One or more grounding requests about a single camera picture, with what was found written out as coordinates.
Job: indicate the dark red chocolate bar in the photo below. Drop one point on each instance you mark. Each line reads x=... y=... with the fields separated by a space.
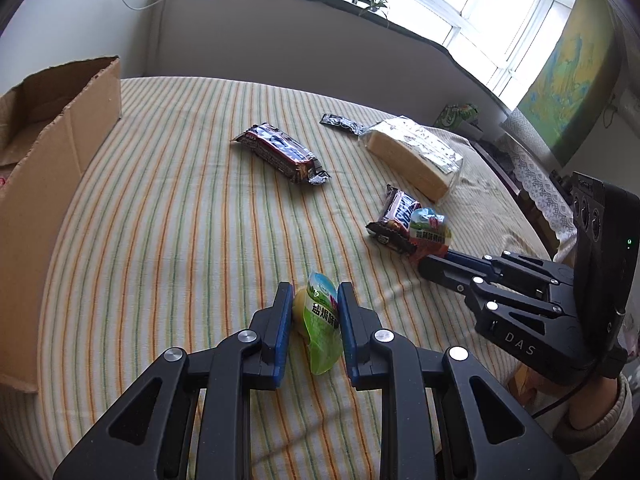
x=280 y=152

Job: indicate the green jelly packet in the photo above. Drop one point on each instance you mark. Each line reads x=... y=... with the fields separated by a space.
x=320 y=320

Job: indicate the green printed bag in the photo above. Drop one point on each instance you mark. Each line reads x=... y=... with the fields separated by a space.
x=455 y=116

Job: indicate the white lace cloth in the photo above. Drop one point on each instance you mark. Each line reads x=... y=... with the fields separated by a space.
x=540 y=180

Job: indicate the small black snack packet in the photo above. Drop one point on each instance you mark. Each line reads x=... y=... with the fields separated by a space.
x=340 y=122

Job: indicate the brown chocolate bar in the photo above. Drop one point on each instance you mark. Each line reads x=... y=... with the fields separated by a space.
x=395 y=215

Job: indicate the cardboard box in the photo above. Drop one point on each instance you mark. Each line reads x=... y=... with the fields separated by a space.
x=55 y=170

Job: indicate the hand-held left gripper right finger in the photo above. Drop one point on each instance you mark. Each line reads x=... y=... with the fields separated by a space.
x=347 y=330

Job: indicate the person's right forearm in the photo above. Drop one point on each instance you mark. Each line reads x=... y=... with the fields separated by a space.
x=595 y=405

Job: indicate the small spider plant offshoot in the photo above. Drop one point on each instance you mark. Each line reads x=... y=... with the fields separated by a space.
x=375 y=2

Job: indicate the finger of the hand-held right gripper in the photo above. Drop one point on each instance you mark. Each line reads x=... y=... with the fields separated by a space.
x=450 y=272
x=525 y=265

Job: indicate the clear bread packet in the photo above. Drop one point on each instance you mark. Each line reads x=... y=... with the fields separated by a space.
x=405 y=155

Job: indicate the wall map poster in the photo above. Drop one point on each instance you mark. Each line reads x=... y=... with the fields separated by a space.
x=575 y=80

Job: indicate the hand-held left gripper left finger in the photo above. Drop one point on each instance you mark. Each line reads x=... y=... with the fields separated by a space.
x=282 y=320

